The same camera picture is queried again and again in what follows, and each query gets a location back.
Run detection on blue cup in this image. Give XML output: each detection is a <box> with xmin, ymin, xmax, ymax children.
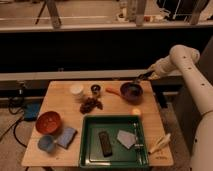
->
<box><xmin>38</xmin><ymin>135</ymin><xmax>55</xmax><ymax>153</ymax></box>

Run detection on blue sponge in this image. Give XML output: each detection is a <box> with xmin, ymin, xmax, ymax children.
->
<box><xmin>56</xmin><ymin>127</ymin><xmax>77</xmax><ymax>149</ymax></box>

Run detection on brown grape bunch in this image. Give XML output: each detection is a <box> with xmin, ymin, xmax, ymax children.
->
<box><xmin>80</xmin><ymin>97</ymin><xmax>103</xmax><ymax>114</ymax></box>

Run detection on yellow banana toy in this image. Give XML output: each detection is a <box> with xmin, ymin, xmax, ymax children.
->
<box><xmin>148</xmin><ymin>133</ymin><xmax>171</xmax><ymax>154</ymax></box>

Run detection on black cables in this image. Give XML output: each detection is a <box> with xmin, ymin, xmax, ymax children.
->
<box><xmin>0</xmin><ymin>81</ymin><xmax>28</xmax><ymax>148</ymax></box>

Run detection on small orange ball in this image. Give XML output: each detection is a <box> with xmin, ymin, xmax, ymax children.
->
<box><xmin>130</xmin><ymin>108</ymin><xmax>142</xmax><ymax>117</ymax></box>

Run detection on red-orange bowl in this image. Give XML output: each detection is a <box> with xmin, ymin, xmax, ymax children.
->
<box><xmin>35</xmin><ymin>111</ymin><xmax>62</xmax><ymax>135</ymax></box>

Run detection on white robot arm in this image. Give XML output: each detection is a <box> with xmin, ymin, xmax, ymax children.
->
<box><xmin>138</xmin><ymin>44</ymin><xmax>213</xmax><ymax>171</ymax></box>

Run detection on blue box on floor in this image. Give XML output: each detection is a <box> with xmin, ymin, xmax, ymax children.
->
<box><xmin>24</xmin><ymin>103</ymin><xmax>41</xmax><ymax>121</ymax></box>

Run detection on orange carrot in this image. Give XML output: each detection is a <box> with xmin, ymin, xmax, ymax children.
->
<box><xmin>105</xmin><ymin>88</ymin><xmax>121</xmax><ymax>96</ymax></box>

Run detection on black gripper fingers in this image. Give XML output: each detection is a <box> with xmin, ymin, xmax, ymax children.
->
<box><xmin>136</xmin><ymin>71</ymin><xmax>154</xmax><ymax>82</ymax></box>

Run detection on purple bowl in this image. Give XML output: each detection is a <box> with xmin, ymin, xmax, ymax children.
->
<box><xmin>120</xmin><ymin>82</ymin><xmax>143</xmax><ymax>103</ymax></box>

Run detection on white cup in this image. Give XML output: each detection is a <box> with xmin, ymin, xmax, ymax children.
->
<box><xmin>70</xmin><ymin>84</ymin><xmax>84</xmax><ymax>98</ymax></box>

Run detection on green plastic tray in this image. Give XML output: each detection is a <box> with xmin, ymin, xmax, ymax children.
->
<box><xmin>79</xmin><ymin>115</ymin><xmax>149</xmax><ymax>170</ymax></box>

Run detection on grey folded cloth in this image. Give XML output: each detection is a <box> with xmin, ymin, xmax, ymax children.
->
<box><xmin>117</xmin><ymin>130</ymin><xmax>136</xmax><ymax>149</ymax></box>

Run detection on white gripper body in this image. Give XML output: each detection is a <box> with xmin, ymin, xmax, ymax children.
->
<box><xmin>148</xmin><ymin>56</ymin><xmax>175</xmax><ymax>80</ymax></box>

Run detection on dark brown block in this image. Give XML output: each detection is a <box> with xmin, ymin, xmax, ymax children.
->
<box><xmin>99</xmin><ymin>131</ymin><xmax>112</xmax><ymax>157</ymax></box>

